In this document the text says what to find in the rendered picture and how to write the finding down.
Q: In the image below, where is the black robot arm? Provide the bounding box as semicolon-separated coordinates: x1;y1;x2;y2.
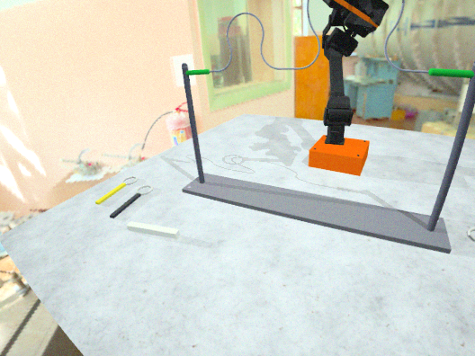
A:
322;0;354;145

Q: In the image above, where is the white rectangular bar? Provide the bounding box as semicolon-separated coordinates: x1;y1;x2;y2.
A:
127;222;180;239

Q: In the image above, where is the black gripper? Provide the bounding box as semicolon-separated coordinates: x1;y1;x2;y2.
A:
327;0;389;57

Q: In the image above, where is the dark grey handle with wire loop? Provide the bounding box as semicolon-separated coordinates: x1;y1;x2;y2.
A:
110;185;153;218

